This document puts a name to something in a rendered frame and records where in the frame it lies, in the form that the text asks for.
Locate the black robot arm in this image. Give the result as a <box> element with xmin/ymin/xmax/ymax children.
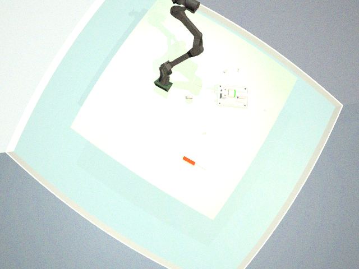
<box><xmin>157</xmin><ymin>0</ymin><xmax>204</xmax><ymax>86</ymax></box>

